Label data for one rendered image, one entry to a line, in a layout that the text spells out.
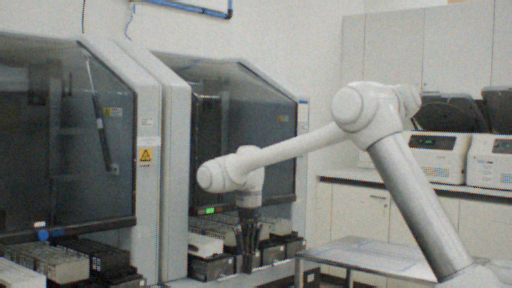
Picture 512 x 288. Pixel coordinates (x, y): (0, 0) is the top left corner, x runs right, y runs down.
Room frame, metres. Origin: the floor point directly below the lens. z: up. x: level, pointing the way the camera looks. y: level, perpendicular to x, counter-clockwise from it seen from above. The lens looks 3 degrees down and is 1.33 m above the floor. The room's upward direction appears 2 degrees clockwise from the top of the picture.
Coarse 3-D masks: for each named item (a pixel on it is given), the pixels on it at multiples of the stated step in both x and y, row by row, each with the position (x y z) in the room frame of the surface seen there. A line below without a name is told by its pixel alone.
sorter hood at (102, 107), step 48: (0, 48) 1.71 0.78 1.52; (48, 48) 1.87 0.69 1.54; (0, 96) 1.49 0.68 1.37; (48, 96) 1.59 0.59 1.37; (96, 96) 1.71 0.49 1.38; (0, 144) 1.49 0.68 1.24; (48, 144) 1.60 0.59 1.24; (96, 144) 1.71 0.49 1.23; (0, 192) 1.49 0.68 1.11; (48, 192) 1.60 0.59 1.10; (96, 192) 1.71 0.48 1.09; (0, 240) 1.48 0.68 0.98
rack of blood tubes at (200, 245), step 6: (192, 234) 2.17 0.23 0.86; (192, 240) 2.07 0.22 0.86; (198, 240) 2.07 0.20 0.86; (204, 240) 2.07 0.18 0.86; (210, 240) 2.08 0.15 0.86; (216, 240) 2.09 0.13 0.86; (222, 240) 2.08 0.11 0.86; (192, 246) 2.19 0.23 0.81; (198, 246) 2.03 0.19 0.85; (204, 246) 2.01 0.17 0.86; (210, 246) 2.03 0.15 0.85; (216, 246) 2.05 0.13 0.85; (192, 252) 2.05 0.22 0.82; (198, 252) 2.02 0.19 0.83; (204, 252) 2.01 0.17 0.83; (210, 252) 2.03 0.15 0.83; (216, 252) 2.05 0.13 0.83
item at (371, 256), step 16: (336, 240) 2.34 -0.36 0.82; (352, 240) 2.35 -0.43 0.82; (368, 240) 2.36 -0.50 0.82; (304, 256) 2.07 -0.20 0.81; (320, 256) 2.06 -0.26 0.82; (336, 256) 2.07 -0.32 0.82; (352, 256) 2.07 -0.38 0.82; (368, 256) 2.08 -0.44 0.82; (384, 256) 2.09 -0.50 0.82; (400, 256) 2.09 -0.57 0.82; (416, 256) 2.10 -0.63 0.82; (352, 272) 2.44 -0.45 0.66; (368, 272) 1.92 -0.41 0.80; (384, 272) 1.88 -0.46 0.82; (400, 272) 1.87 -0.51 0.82; (416, 272) 1.88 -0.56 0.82
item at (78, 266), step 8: (56, 264) 1.63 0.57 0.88; (64, 264) 1.63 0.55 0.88; (72, 264) 1.65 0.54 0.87; (80, 264) 1.67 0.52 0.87; (88, 264) 1.70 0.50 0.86; (56, 272) 1.61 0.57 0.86; (64, 272) 1.63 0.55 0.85; (72, 272) 1.65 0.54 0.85; (80, 272) 1.67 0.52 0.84; (88, 272) 1.70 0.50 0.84; (56, 280) 1.61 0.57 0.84; (64, 280) 1.63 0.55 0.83; (72, 280) 1.65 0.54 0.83
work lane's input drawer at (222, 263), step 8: (192, 256) 2.04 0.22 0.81; (200, 256) 2.01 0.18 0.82; (208, 256) 2.02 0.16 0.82; (216, 256) 2.02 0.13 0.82; (224, 256) 2.04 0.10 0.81; (232, 256) 2.07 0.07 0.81; (192, 264) 2.02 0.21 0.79; (200, 264) 1.99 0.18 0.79; (208, 264) 1.97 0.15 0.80; (216, 264) 2.00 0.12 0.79; (224, 264) 2.03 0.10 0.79; (232, 264) 2.06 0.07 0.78; (200, 272) 1.99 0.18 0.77; (208, 272) 1.97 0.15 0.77; (216, 272) 2.00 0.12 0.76; (224, 272) 2.03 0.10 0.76; (232, 272) 2.07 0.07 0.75; (208, 280) 1.97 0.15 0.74; (224, 280) 1.97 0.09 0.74
